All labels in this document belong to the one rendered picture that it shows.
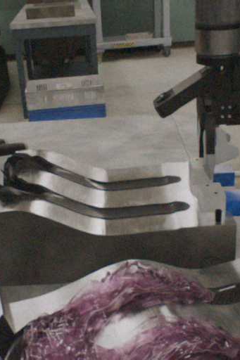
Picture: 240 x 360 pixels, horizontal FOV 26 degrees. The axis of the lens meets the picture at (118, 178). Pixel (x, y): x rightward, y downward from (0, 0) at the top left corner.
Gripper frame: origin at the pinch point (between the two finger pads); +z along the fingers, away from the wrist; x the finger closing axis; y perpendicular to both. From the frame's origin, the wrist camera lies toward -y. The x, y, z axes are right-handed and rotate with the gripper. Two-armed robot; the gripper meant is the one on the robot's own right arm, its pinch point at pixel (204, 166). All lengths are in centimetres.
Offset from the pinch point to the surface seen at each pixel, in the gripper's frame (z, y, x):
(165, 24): 49, 49, 580
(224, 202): 0.8, 0.9, -13.3
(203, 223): 2.2, -3.0, -17.2
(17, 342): 4.3, -28.1, -38.9
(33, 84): 58, -83, 331
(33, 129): 11, -41, 63
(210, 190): -0.5, -1.0, -11.4
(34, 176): -2.2, -29.8, -5.0
